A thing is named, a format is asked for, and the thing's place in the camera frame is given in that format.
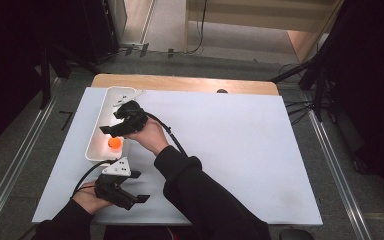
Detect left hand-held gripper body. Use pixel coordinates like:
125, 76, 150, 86
94, 156, 138, 211

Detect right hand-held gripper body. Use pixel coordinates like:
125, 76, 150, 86
112, 89, 149, 138

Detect white plastic tray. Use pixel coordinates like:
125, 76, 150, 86
84, 86, 138, 163

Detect orange ball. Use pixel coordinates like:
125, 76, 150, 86
107, 136, 123, 150

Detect person's right hand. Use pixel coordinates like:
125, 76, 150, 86
124, 117, 170, 156

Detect person's left hand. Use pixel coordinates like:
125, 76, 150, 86
72, 181, 114, 215

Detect person's dark clothing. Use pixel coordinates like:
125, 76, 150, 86
103, 225, 194, 240

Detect wooden table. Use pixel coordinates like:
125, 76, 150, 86
90, 73, 280, 97

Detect black metal stand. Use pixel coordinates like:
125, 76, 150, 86
39, 41, 102, 110

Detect black cabinet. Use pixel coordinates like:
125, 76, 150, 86
79, 0, 122, 65

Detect white board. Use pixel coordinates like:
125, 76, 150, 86
32, 87, 324, 226

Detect light wooden furniture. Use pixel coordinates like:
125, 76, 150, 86
183, 0, 345, 64

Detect black tripod stand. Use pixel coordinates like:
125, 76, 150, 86
269, 0, 351, 123

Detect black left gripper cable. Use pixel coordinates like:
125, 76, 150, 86
71, 159, 118, 201

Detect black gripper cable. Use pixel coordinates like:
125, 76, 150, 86
71, 159, 118, 201
146, 112, 188, 158

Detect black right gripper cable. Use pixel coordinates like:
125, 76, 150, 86
146, 112, 188, 158

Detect metal floor rail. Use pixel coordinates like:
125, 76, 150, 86
308, 109, 374, 240
0, 77, 63, 236

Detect hanging black cable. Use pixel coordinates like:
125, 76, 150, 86
185, 0, 208, 55

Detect black floor cables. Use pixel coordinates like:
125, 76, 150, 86
283, 99, 315, 126

